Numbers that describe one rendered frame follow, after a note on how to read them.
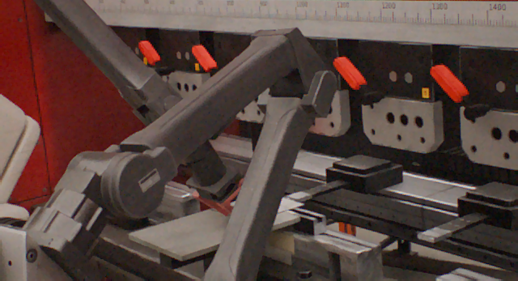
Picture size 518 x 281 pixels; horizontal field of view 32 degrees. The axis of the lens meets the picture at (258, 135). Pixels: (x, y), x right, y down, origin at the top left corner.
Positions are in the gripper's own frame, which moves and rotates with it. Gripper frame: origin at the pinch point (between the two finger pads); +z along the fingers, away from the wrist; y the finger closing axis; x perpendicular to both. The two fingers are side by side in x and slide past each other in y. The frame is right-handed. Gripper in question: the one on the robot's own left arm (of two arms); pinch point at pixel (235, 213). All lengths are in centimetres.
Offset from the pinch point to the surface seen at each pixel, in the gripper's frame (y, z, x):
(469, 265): 120, 183, -135
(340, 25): -24.8, -27.8, -22.0
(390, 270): 141, 171, -111
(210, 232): -2.3, -2.1, 7.0
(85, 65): 86, -11, -23
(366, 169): -3.3, 12.3, -28.2
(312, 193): 0.2, 9.5, -16.7
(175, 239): 0.0, -4.9, 12.5
